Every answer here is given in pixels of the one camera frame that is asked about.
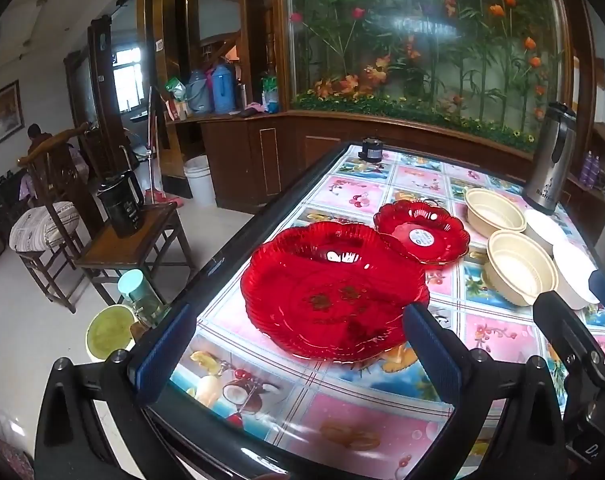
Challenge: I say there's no black glossy table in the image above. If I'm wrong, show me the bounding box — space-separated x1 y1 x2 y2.
142 139 605 480

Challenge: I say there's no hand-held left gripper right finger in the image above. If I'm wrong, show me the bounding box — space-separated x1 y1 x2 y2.
403 304 568 480

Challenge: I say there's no fruit print tablecloth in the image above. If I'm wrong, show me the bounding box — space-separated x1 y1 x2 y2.
167 142 605 476

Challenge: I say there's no pale green basin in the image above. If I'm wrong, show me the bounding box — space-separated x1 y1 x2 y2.
86 304 136 362

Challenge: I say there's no striped seat cushion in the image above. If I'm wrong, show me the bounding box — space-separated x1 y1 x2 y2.
10 201 80 252

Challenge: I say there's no white plastic bucket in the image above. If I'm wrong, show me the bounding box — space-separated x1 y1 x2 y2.
184 155 216 207

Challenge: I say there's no wooden sideboard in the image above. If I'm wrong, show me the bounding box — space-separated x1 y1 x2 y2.
162 107 605 246

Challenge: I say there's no large red glass plate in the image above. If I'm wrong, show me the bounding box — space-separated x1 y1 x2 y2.
240 220 431 363

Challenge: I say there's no wooden armchair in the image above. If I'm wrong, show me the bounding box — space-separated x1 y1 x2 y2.
10 122 106 313

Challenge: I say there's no red dustpan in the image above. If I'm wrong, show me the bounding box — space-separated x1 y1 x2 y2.
145 190 186 209

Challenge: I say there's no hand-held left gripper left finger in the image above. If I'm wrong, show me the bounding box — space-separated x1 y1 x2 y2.
35 302 263 480

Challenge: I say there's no teal lid glass jar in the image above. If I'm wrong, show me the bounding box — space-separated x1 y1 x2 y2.
117 269 166 328

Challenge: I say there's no framed wall painting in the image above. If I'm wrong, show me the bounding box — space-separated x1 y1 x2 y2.
0 80 24 156

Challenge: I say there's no beige plastic bowl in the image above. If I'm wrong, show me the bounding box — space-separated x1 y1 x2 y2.
483 230 559 308
463 187 528 237

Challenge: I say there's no grey blue thermos flask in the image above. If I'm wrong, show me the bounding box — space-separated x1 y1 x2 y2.
186 70 214 113

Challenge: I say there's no stainless steel thermos jug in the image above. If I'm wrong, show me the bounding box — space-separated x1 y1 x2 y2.
523 101 578 216

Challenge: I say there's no wooden square chair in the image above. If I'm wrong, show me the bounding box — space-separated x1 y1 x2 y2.
75 204 193 306

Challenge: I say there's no artificial flower display case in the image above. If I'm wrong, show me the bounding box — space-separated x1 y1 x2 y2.
282 0 598 161

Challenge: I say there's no black electric kettle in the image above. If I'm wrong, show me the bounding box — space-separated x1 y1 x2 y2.
96 170 146 238

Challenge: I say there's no small red glass plate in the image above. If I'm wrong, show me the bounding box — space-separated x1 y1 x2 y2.
373 199 470 266

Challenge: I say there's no window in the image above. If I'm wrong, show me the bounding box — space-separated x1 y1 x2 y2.
112 47 144 111

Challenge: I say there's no small black device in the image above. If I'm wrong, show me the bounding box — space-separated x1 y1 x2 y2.
358 136 384 163

